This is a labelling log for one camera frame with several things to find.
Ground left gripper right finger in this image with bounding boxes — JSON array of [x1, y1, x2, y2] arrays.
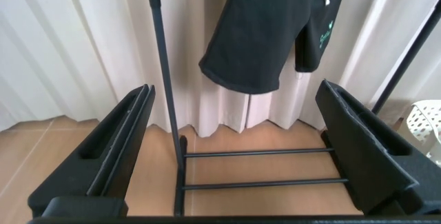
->
[[315, 79, 441, 217]]

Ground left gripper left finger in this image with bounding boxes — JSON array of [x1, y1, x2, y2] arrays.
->
[[27, 84, 156, 218]]

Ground black shorts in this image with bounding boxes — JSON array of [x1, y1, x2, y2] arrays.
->
[[198, 0, 349, 95]]

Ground white laundry basket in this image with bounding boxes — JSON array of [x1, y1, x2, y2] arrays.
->
[[406, 99, 441, 167]]

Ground black clothes rack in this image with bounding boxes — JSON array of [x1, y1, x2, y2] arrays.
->
[[143, 0, 441, 217]]

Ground white curtain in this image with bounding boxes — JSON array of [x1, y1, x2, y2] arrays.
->
[[0, 0, 441, 139]]

